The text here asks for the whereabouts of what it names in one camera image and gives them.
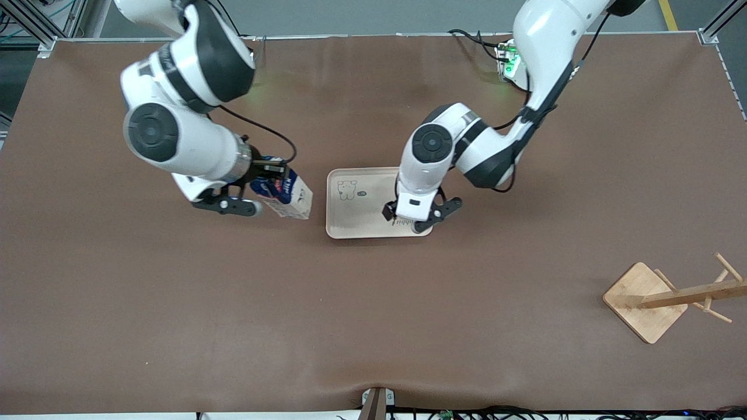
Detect blue white milk carton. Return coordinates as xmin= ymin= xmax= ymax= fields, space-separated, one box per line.
xmin=250 ymin=155 xmax=314 ymax=221

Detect white rabbit print tray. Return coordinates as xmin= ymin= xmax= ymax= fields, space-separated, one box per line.
xmin=326 ymin=167 xmax=434 ymax=240

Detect black base cable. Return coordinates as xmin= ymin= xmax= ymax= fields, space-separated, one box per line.
xmin=448 ymin=29 xmax=508 ymax=62

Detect brown table mat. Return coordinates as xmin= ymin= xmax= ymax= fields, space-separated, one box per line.
xmin=0 ymin=34 xmax=747 ymax=416

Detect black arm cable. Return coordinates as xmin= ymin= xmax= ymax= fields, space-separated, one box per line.
xmin=493 ymin=12 xmax=610 ymax=193
xmin=216 ymin=104 xmax=298 ymax=165

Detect aluminium frame post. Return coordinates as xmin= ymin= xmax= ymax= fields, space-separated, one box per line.
xmin=0 ymin=0 xmax=88 ymax=59
xmin=699 ymin=0 xmax=747 ymax=45

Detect front camera mount post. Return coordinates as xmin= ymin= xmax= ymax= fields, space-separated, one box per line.
xmin=361 ymin=387 xmax=396 ymax=420

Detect wooden mug rack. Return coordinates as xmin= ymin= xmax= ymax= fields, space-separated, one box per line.
xmin=602 ymin=252 xmax=747 ymax=345

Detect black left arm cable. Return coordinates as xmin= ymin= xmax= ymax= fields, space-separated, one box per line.
xmin=493 ymin=12 xmax=610 ymax=193

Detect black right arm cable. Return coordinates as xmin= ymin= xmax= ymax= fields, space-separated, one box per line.
xmin=216 ymin=104 xmax=298 ymax=165

